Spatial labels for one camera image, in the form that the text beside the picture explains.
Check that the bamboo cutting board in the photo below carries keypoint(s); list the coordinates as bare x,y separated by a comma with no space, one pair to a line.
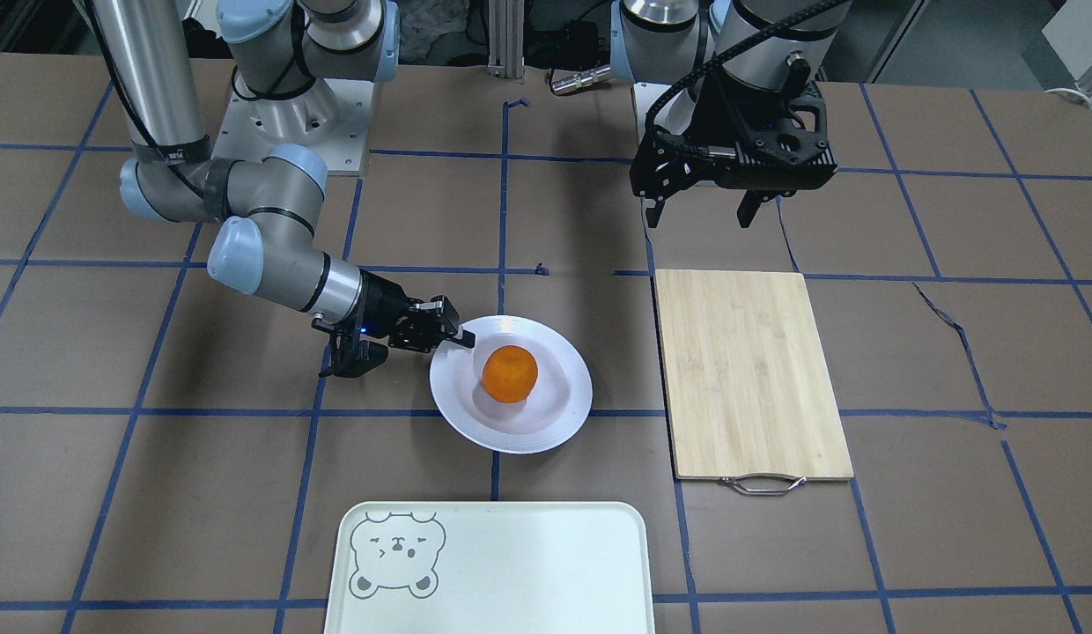
748,390

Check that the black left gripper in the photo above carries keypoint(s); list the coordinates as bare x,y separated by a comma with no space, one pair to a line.
720,113

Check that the aluminium frame post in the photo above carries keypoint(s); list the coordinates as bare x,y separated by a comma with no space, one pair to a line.
505,36

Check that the orange fruit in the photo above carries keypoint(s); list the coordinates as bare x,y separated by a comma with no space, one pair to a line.
510,374

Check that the white ribbed plate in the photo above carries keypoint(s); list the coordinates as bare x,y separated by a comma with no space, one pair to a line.
553,412

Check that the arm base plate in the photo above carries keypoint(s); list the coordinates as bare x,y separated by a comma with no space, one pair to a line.
332,118

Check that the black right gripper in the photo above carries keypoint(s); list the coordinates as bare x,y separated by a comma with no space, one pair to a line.
379,310

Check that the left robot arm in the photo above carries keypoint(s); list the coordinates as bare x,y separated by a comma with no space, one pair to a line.
765,44

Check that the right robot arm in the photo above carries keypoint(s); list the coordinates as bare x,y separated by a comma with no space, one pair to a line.
266,208

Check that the cream bear tray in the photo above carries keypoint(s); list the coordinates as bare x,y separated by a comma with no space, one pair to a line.
491,567

